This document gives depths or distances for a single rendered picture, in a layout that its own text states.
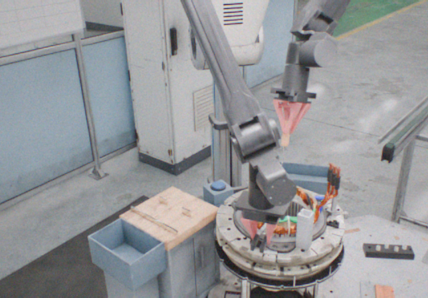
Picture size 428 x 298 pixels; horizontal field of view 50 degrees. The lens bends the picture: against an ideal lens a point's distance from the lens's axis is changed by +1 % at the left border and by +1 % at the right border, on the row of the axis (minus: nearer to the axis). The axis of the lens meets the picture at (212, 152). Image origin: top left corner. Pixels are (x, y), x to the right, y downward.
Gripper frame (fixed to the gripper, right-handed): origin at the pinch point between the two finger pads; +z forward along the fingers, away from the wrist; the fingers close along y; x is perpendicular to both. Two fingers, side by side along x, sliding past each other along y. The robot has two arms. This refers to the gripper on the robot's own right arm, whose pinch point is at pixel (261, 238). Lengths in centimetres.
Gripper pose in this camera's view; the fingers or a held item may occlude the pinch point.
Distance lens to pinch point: 98.1
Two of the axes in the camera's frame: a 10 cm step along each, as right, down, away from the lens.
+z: 0.3, 8.9, 4.5
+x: 3.6, -4.3, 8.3
